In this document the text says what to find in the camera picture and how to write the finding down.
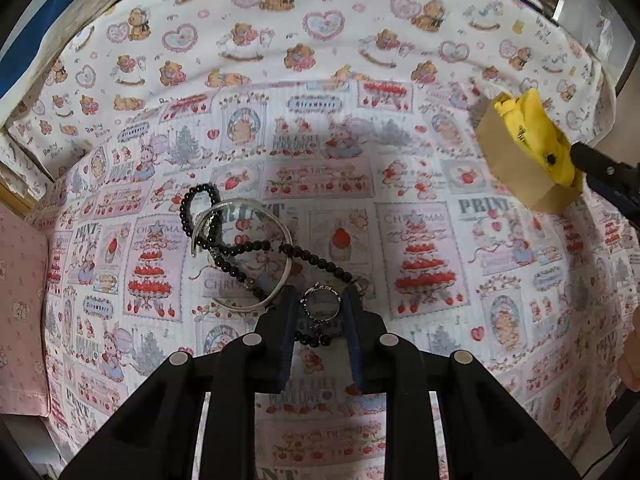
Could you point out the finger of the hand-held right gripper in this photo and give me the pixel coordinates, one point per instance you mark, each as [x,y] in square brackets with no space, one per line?
[620,200]
[600,162]

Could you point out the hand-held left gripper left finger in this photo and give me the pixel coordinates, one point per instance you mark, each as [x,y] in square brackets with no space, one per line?
[280,340]

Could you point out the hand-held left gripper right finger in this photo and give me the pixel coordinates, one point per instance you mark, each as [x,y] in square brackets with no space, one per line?
[352,340]

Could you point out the yellow cloth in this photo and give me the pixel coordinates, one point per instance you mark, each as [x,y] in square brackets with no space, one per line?
[530,120]

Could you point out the small tan cardboard box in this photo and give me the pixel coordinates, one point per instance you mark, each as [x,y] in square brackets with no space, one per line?
[510,165]

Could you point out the person's right hand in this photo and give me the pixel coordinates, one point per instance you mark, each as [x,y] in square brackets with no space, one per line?
[631,370]

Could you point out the silver bangle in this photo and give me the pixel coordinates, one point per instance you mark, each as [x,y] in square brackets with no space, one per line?
[283,280]

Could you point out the pink bear-print bag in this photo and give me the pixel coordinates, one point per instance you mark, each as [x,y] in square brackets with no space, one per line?
[22,310]

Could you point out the bear-print cloth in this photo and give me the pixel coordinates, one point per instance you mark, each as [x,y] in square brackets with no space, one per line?
[325,25]

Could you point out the striped blanket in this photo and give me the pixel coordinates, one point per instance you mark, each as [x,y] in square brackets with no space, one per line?
[30,55]

